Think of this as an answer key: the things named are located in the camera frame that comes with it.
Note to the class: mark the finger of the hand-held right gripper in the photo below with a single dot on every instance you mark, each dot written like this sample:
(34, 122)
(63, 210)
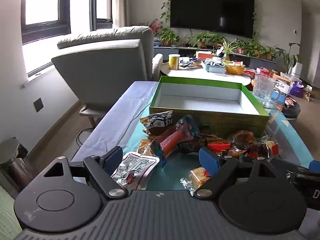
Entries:
(290, 166)
(315, 166)

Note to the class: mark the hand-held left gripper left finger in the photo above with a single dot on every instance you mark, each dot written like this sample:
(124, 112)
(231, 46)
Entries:
(112, 161)

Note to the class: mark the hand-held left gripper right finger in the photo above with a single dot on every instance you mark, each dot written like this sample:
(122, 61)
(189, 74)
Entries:
(208, 161)

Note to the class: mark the red orange snack packet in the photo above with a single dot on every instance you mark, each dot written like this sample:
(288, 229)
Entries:
(220, 146)

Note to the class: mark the small biscuit packet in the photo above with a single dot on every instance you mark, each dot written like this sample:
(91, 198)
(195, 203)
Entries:
(197, 177)

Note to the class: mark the white red-print snack packet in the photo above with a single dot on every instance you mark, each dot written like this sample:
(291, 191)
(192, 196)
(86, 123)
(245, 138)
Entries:
(136, 166)

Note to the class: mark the tan snack packet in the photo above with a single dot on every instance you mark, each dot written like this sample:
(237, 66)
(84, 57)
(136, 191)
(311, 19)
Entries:
(145, 148)

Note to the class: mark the brown snack clear packet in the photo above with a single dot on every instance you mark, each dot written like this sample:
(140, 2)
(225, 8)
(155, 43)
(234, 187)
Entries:
(243, 137)

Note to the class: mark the colourful clear sausage packet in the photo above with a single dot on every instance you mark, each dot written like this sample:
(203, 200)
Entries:
(172, 138)

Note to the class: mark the black white patterned snack packet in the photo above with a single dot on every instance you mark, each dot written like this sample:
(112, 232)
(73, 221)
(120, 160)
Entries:
(157, 122)

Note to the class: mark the green cardboard box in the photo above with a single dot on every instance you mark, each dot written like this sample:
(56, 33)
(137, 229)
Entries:
(200, 102)

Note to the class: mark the teal printed mat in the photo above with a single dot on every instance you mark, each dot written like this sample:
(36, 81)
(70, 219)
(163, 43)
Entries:
(175, 172)

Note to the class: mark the lavender sheet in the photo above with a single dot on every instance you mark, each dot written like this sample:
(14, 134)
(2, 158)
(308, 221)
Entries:
(117, 115)

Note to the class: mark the wooden footstool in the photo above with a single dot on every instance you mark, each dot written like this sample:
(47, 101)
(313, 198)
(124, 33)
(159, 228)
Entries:
(91, 115)

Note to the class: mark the black round cushion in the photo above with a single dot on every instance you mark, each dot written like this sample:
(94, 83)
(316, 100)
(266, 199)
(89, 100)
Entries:
(292, 108)

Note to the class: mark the blue box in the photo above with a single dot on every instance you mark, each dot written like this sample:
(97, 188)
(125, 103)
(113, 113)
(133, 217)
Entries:
(279, 97)

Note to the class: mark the purple bag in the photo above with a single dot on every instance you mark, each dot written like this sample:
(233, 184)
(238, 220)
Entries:
(297, 90)

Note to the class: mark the white carton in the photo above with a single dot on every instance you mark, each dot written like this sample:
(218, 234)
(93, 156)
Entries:
(282, 86)

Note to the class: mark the glass pitcher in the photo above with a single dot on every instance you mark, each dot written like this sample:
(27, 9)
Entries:
(263, 90)

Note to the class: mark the round white table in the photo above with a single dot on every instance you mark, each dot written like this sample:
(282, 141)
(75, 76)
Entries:
(195, 73)

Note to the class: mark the grey armchair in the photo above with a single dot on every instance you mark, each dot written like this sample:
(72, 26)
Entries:
(105, 70)

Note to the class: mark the blue plastic basket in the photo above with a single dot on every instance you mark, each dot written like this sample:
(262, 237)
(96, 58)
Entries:
(213, 68)

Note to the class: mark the wicker basket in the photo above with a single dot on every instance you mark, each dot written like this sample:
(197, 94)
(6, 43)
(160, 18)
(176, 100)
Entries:
(235, 69)

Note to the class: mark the white air purifier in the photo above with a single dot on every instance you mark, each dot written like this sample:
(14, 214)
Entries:
(297, 70)

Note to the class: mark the metal trash can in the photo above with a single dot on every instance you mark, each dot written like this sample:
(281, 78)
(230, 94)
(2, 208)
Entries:
(13, 160)

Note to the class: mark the yellow canister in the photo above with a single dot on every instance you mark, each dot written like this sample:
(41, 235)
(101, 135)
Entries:
(174, 62)

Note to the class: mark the red box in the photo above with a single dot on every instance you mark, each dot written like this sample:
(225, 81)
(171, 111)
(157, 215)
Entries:
(203, 55)

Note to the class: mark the dark television console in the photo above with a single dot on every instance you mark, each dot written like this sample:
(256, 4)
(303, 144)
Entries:
(257, 61)

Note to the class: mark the large leaf plant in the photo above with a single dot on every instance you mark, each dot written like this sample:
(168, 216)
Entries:
(287, 55)

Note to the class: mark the spider plant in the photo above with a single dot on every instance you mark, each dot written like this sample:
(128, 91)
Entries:
(228, 48)

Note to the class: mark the pale green textured cushion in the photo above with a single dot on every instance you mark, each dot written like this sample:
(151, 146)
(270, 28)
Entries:
(7, 212)

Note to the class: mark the row of potted plants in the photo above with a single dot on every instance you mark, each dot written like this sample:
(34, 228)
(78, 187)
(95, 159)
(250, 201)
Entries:
(207, 38)

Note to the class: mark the red flower plant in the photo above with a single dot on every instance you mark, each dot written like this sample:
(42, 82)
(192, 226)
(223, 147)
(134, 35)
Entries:
(155, 26)

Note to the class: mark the black television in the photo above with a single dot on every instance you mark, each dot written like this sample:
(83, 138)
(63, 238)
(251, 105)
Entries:
(212, 7)

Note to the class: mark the beige curtain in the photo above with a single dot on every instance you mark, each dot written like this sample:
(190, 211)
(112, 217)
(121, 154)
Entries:
(121, 2)

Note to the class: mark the black framed window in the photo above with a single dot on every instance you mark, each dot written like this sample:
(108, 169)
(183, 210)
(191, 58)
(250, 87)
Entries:
(42, 7)
(102, 2)

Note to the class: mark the hanging vine plant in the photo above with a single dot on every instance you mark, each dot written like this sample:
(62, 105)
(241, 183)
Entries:
(166, 2)

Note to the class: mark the dark wall outlet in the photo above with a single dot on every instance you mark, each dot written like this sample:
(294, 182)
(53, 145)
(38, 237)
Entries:
(38, 104)

